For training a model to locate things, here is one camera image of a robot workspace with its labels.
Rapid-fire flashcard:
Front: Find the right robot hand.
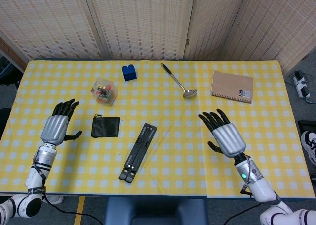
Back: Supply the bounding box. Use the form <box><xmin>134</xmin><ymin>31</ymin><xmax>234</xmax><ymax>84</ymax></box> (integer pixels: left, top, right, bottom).
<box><xmin>198</xmin><ymin>108</ymin><xmax>247</xmax><ymax>159</ymax></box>

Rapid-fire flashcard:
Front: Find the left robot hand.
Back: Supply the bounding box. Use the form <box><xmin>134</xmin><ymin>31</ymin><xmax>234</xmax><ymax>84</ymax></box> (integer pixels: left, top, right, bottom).
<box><xmin>40</xmin><ymin>98</ymin><xmax>82</xmax><ymax>146</ymax></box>

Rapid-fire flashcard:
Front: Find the black drawstring pouch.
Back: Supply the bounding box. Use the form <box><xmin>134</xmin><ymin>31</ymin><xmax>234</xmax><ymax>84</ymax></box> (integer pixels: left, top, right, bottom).
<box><xmin>90</xmin><ymin>114</ymin><xmax>121</xmax><ymax>138</ymax></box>

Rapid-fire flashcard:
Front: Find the black folding laptop stand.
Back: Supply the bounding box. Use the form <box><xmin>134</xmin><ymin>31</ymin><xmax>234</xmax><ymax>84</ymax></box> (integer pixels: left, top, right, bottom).
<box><xmin>118</xmin><ymin>122</ymin><xmax>157</xmax><ymax>184</ymax></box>

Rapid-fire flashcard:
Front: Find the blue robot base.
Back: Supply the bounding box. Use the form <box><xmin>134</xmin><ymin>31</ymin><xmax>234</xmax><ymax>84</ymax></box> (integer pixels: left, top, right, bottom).
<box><xmin>105</xmin><ymin>196</ymin><xmax>209</xmax><ymax>225</ymax></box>

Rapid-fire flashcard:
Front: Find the black bag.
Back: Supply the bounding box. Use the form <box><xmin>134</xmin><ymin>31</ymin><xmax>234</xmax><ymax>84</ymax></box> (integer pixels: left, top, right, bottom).
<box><xmin>0</xmin><ymin>108</ymin><xmax>12</xmax><ymax>136</ymax></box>

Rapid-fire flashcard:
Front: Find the brown spiral notebook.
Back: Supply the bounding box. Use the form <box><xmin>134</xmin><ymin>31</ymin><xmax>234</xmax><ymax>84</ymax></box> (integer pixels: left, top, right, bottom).
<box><xmin>210</xmin><ymin>70</ymin><xmax>254</xmax><ymax>104</ymax></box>

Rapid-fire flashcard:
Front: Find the clear box with toys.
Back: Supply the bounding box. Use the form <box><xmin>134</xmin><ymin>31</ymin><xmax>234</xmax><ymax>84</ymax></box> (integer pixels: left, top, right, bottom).
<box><xmin>90</xmin><ymin>77</ymin><xmax>119</xmax><ymax>107</ymax></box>

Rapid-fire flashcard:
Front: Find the yellow checked tablecloth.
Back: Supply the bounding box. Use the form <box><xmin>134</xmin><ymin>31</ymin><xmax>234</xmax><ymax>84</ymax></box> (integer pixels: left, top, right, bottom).
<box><xmin>0</xmin><ymin>59</ymin><xmax>316</xmax><ymax>199</ymax></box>

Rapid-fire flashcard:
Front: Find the white shoe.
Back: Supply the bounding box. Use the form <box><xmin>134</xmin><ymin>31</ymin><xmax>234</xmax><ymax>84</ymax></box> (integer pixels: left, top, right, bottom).
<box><xmin>45</xmin><ymin>194</ymin><xmax>64</xmax><ymax>205</ymax></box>

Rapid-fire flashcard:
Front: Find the white and black sneaker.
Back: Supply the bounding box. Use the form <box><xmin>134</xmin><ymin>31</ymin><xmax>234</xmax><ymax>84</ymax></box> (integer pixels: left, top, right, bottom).
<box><xmin>300</xmin><ymin>130</ymin><xmax>316</xmax><ymax>166</ymax></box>

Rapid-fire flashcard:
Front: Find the yellow floor tape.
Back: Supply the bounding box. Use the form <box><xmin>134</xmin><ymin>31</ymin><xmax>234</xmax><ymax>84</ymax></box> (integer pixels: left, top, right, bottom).
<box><xmin>74</xmin><ymin>196</ymin><xmax>86</xmax><ymax>225</ymax></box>

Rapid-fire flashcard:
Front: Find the white power strip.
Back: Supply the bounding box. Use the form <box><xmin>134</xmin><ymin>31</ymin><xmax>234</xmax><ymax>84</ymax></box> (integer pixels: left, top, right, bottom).
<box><xmin>293</xmin><ymin>71</ymin><xmax>312</xmax><ymax>99</ymax></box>

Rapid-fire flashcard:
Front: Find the blue building block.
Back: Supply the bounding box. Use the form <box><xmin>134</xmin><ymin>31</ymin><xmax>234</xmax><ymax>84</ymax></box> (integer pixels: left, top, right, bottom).
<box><xmin>122</xmin><ymin>64</ymin><xmax>138</xmax><ymax>82</ymax></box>

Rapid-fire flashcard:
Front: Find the beige woven folding screen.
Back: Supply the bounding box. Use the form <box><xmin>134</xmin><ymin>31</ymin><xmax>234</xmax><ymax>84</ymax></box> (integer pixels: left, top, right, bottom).
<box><xmin>0</xmin><ymin>0</ymin><xmax>316</xmax><ymax>72</ymax></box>

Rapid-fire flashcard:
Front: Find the steel ladle black handle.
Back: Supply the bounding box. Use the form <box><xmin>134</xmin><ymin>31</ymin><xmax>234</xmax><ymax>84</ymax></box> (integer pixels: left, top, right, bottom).
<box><xmin>160</xmin><ymin>62</ymin><xmax>198</xmax><ymax>99</ymax></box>

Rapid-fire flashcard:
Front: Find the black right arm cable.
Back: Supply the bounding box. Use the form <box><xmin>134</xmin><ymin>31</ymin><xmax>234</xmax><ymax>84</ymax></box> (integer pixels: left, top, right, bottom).
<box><xmin>222</xmin><ymin>201</ymin><xmax>262</xmax><ymax>225</ymax></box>

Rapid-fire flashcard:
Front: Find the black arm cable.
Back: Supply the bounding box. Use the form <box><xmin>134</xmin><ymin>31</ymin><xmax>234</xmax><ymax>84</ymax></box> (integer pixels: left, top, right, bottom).
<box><xmin>222</xmin><ymin>201</ymin><xmax>262</xmax><ymax>225</ymax></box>
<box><xmin>41</xmin><ymin>194</ymin><xmax>106</xmax><ymax>223</ymax></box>

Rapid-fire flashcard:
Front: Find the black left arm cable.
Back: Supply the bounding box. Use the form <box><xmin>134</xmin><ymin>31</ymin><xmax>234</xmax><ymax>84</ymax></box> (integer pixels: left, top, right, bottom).
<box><xmin>41</xmin><ymin>194</ymin><xmax>106</xmax><ymax>223</ymax></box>

